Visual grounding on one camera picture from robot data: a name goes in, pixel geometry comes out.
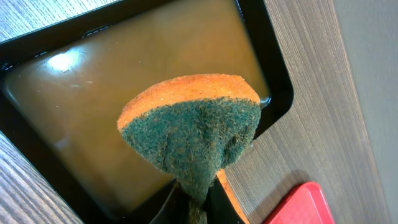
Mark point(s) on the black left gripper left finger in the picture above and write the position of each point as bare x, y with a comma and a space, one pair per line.
175, 209

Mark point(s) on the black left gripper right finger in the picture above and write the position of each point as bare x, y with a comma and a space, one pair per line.
219, 209

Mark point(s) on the orange green sponge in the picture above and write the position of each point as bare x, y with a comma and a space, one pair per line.
192, 127

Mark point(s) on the red plastic tray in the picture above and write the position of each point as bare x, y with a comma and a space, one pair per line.
304, 204

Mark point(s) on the black water tray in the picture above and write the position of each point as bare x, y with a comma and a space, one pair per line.
64, 87

